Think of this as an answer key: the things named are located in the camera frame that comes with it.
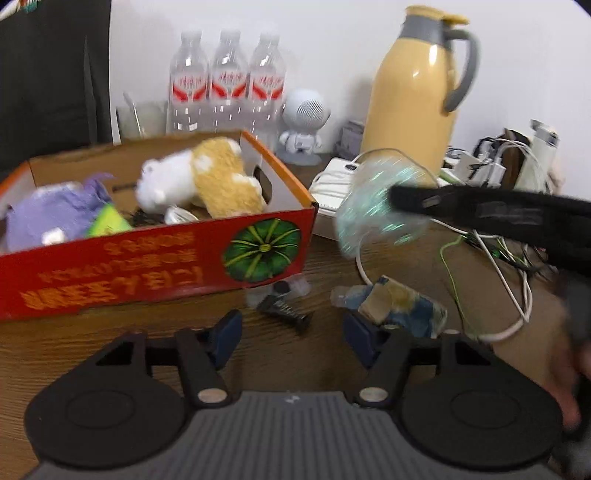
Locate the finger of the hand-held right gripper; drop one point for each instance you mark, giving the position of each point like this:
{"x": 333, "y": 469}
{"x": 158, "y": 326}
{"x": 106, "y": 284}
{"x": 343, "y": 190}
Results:
{"x": 429, "y": 201}

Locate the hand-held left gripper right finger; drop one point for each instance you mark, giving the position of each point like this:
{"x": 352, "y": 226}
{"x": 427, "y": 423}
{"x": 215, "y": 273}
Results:
{"x": 358, "y": 338}

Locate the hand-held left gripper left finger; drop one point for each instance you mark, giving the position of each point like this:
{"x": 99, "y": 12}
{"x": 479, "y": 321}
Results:
{"x": 228, "y": 335}

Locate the blue patterned packet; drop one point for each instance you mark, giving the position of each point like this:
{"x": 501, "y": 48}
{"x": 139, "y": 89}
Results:
{"x": 406, "y": 309}

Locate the iridescent plastic bag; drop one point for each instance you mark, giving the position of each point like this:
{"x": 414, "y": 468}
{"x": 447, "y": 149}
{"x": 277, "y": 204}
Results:
{"x": 369, "y": 207}

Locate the red cardboard box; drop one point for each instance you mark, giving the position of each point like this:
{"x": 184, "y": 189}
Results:
{"x": 138, "y": 272}

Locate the yellow and white plush toy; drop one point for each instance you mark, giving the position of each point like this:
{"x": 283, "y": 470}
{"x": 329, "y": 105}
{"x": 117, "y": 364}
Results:
{"x": 217, "y": 175}

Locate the green packet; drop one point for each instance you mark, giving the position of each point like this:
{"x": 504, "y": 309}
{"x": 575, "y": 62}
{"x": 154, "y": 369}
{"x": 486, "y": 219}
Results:
{"x": 108, "y": 221}

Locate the person's right hand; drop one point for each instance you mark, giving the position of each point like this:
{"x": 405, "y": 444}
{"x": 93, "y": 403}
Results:
{"x": 565, "y": 383}

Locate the black bolt with spring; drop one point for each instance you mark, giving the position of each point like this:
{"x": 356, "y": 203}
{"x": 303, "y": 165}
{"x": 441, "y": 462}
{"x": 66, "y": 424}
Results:
{"x": 277, "y": 308}

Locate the white power strip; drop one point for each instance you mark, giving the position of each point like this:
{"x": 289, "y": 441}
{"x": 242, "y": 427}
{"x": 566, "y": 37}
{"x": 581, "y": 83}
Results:
{"x": 489, "y": 170}

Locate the clear plastic piece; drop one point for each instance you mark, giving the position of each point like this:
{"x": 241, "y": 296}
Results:
{"x": 298, "y": 286}

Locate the small grey box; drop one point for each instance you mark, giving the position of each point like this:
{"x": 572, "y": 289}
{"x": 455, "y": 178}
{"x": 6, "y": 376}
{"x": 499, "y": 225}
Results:
{"x": 351, "y": 138}

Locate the yellow thermos jug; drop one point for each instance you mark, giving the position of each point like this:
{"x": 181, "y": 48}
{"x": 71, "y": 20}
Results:
{"x": 406, "y": 101}

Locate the white robot-shaped speaker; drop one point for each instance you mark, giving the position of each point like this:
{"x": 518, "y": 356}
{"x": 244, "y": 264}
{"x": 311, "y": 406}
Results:
{"x": 304, "y": 110}

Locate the clear water bottle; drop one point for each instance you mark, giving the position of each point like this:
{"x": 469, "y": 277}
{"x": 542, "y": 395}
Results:
{"x": 268, "y": 92}
{"x": 229, "y": 90}
{"x": 188, "y": 92}

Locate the glass cup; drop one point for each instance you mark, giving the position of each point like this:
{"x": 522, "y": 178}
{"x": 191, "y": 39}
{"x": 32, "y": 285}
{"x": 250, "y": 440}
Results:
{"x": 154, "y": 120}

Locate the glass stirring rod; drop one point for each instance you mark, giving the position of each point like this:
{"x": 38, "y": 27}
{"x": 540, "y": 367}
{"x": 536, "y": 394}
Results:
{"x": 134, "y": 115}

